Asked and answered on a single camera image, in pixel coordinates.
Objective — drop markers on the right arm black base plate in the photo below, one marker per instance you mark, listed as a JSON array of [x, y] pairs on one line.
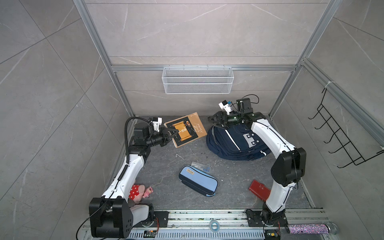
[[253, 218]]

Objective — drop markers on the clear plastic eraser box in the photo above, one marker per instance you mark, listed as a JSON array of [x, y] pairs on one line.
[[201, 167]]

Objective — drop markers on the aluminium rail frame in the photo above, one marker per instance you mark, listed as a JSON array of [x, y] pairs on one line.
[[194, 225]]

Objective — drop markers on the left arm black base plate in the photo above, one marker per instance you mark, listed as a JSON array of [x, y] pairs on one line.
[[156, 219]]

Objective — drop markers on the light blue pencil case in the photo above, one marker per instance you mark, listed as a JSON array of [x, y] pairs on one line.
[[198, 181]]

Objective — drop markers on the glittery purple tube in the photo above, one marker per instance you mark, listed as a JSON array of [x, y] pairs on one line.
[[313, 229]]

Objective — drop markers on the black wire hook rack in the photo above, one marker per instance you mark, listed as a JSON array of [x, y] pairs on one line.
[[354, 156]]

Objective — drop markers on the navy blue student backpack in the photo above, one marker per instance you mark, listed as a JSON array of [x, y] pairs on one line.
[[236, 144]]

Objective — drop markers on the clear tape roll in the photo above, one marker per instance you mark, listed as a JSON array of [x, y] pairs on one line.
[[214, 226]]

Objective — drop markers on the white wire mesh basket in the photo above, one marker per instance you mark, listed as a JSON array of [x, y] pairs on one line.
[[197, 80]]

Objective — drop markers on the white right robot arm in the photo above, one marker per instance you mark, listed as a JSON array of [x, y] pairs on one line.
[[288, 167]]

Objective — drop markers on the pink plush doll red dress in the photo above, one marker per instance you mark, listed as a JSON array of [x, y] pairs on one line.
[[139, 192]]

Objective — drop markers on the brown and black book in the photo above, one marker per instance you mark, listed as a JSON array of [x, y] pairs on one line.
[[190, 129]]

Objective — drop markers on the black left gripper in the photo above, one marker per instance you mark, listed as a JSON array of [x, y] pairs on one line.
[[164, 136]]

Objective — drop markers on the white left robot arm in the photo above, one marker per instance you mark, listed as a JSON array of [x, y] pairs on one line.
[[111, 215]]

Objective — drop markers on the red wallet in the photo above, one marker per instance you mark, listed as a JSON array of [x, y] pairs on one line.
[[260, 190]]

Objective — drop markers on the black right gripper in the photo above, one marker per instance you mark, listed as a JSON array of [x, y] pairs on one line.
[[220, 115]]

